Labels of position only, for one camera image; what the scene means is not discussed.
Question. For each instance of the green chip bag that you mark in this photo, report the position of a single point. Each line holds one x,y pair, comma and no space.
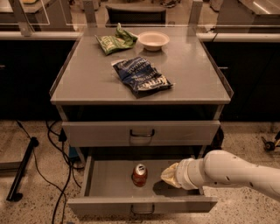
122,40

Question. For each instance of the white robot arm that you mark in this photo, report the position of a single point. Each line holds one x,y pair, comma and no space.
219,168

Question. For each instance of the blue chip bag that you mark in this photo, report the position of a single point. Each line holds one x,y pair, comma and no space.
140,76

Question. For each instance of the black caster wheel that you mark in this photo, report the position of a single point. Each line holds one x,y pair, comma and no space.
270,146

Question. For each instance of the white paper bowl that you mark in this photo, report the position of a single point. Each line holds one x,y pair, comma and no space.
153,40

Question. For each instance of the open grey middle drawer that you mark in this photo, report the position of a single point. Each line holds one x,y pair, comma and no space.
107,188

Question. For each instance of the grey drawer cabinet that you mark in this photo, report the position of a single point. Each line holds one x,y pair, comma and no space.
89,90

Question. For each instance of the closed grey top drawer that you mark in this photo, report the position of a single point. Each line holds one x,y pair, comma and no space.
151,133

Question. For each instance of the red coke can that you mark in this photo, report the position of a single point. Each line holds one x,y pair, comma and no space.
139,175

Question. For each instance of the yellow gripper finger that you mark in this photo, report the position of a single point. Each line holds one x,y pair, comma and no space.
169,176

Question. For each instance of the black floor stand bar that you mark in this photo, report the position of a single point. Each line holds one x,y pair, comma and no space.
13,194

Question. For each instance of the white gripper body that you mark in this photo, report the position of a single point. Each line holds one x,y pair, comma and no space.
183,174

